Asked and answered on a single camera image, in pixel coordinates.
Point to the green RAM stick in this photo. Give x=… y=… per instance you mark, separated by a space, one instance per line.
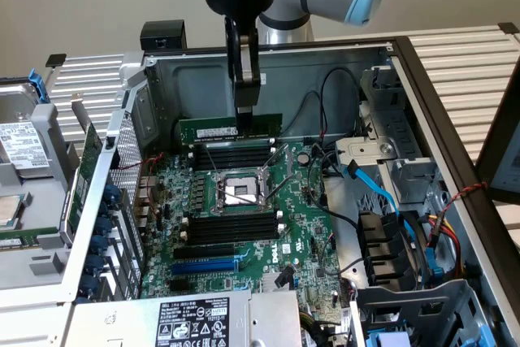
x=16 y=241
x=211 y=131

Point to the white case sticker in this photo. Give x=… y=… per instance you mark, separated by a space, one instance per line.
x=264 y=79

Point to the open PC case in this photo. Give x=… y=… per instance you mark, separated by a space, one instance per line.
x=284 y=99

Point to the thin metal locking lever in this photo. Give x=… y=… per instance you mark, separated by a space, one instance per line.
x=209 y=158
x=278 y=190

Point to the coin cell battery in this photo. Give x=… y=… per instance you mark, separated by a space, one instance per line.
x=303 y=157

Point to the metal socket cover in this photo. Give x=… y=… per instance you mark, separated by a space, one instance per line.
x=265 y=180

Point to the black box with port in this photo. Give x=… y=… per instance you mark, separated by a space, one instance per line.
x=162 y=34

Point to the CPU socket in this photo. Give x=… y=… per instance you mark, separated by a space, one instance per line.
x=239 y=192

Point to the silver disk bay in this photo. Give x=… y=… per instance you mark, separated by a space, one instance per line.
x=365 y=150

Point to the green Dell motherboard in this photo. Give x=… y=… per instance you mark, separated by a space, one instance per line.
x=300 y=217

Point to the silver rear port block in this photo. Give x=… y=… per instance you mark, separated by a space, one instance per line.
x=146 y=200

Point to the long black expansion slot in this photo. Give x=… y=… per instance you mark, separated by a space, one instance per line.
x=203 y=251

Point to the green graphics card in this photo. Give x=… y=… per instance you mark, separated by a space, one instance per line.
x=91 y=148

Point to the blue slot retention clip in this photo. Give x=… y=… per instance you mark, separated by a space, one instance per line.
x=94 y=263
x=111 y=192
x=88 y=285
x=105 y=207
x=102 y=226
x=98 y=244

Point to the blue expansion slot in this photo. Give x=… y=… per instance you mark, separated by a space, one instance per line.
x=203 y=267

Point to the black angled plug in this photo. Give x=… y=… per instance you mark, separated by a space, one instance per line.
x=284 y=276

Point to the silver heat sink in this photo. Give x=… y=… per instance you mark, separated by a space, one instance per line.
x=270 y=282

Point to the black table end cap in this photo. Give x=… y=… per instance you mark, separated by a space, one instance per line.
x=56 y=60
x=508 y=28

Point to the black fan shroud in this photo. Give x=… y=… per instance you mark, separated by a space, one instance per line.
x=378 y=249

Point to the short black expansion slot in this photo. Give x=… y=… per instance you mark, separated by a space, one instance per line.
x=178 y=286

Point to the blue hard disk latch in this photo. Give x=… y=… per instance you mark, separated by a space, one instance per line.
x=38 y=87

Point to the silver hard disk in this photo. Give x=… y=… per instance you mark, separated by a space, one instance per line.
x=20 y=144

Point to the silver power supply with label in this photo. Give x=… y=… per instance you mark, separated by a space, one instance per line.
x=122 y=322

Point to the silver CPU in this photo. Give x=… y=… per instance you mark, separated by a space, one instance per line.
x=8 y=211

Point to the black framed white panel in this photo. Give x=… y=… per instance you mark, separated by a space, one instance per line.
x=508 y=160

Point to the grey perforated drive cage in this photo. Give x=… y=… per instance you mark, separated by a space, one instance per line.
x=426 y=302

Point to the blue drive caddy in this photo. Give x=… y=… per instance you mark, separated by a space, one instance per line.
x=388 y=341

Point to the blue drive latch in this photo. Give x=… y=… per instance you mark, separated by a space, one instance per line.
x=485 y=337

